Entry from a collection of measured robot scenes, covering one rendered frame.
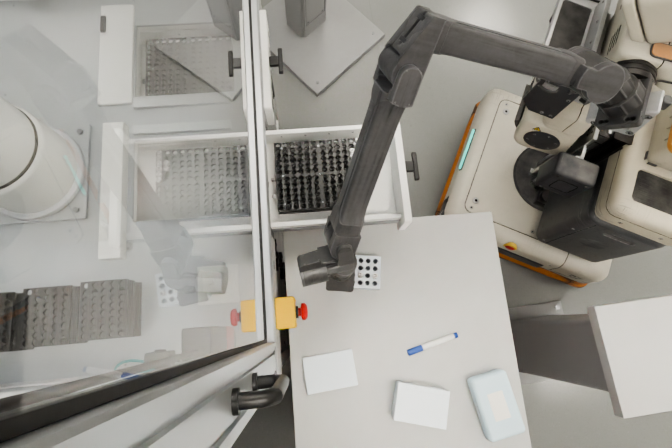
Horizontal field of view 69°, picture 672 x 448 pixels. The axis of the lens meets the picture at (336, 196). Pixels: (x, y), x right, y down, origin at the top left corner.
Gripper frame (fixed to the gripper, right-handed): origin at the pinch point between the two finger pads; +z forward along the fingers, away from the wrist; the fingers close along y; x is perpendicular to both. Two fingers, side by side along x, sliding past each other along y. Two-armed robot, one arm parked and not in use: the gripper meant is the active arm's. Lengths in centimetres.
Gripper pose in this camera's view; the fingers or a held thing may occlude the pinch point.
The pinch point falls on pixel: (338, 274)
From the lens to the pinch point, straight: 125.6
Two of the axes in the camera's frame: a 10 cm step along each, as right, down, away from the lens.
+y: -0.6, 9.5, -2.9
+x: 10.0, 0.8, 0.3
